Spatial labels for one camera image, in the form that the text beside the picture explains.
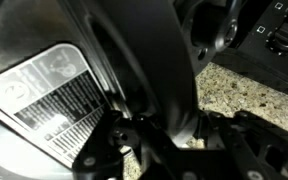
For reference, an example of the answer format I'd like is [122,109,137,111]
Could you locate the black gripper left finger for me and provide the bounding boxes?
[72,109,158,180]

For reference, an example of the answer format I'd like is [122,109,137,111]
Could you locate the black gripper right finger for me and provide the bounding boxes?
[197,111,288,180]

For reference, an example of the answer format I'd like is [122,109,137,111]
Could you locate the black rice cooker lid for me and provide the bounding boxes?
[0,0,200,169]

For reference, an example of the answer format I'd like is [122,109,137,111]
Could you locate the black stove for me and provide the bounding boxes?
[213,0,288,97]

